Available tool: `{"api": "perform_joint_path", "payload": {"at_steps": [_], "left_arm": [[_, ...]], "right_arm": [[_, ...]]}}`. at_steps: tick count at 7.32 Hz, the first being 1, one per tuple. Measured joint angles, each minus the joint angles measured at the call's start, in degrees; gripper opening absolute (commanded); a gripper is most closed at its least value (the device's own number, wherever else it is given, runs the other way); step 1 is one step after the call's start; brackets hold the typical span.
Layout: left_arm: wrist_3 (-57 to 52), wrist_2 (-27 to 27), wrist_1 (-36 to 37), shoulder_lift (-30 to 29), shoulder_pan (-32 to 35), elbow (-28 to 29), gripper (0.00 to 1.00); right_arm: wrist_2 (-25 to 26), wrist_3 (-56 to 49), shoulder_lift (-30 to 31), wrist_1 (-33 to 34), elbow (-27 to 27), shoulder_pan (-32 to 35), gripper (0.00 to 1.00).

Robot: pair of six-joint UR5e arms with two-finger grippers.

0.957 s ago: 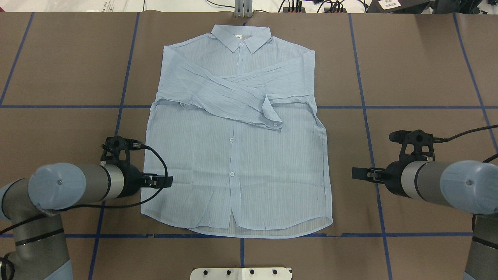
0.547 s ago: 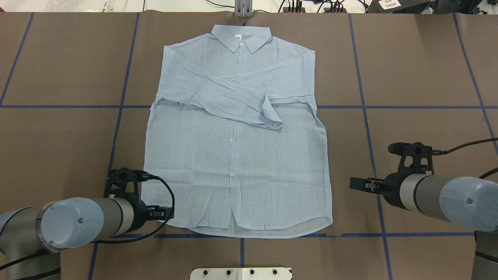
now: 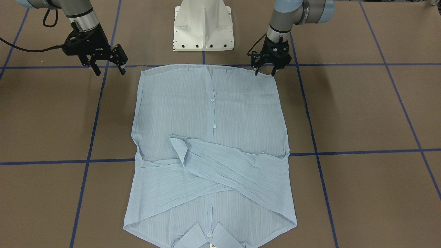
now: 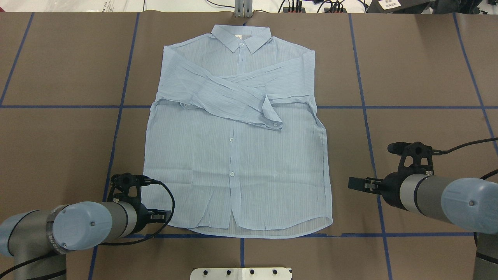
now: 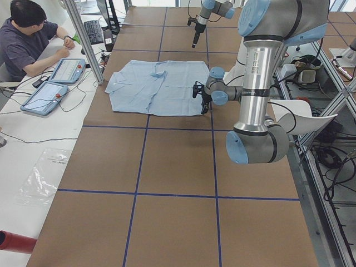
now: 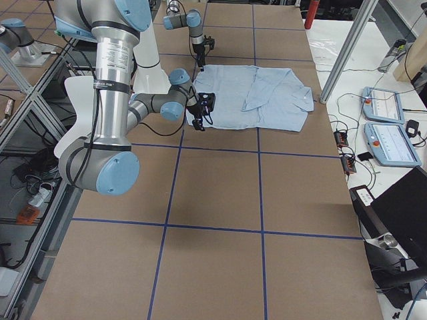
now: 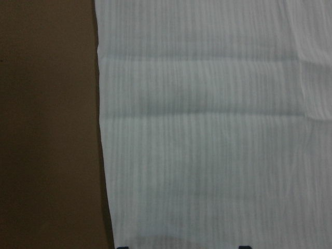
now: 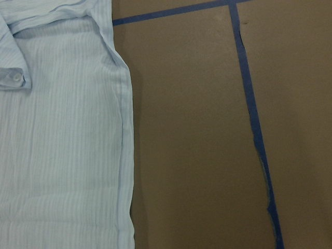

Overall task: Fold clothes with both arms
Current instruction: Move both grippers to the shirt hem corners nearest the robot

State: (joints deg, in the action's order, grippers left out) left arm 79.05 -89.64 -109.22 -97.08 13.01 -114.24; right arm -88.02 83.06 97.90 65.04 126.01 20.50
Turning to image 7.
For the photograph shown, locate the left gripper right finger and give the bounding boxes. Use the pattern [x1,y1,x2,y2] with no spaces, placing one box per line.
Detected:
[238,245,252,249]

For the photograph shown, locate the light blue button-up shirt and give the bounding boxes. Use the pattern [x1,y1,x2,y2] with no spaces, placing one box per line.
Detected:
[95,1,331,248]

